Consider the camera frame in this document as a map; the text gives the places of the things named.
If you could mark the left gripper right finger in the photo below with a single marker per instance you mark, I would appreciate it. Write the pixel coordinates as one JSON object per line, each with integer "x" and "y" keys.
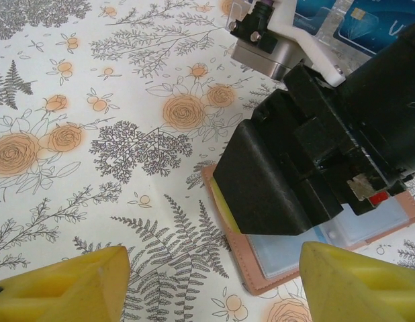
{"x": 362, "y": 292}

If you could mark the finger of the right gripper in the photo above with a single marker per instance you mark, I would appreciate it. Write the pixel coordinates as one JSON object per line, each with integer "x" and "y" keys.
{"x": 271, "y": 188}
{"x": 278, "y": 107}

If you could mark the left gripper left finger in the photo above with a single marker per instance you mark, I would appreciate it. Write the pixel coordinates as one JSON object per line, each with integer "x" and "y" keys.
{"x": 59, "y": 292}

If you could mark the blue credit card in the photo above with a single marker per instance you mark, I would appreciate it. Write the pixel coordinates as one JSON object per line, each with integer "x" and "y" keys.
{"x": 372, "y": 27}
{"x": 311, "y": 13}

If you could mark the pink leather card holder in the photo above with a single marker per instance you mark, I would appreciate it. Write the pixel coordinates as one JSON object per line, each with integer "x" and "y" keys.
{"x": 244, "y": 261}

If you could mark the floral tablecloth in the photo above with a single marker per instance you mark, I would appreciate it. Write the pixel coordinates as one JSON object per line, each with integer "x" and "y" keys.
{"x": 93, "y": 167}

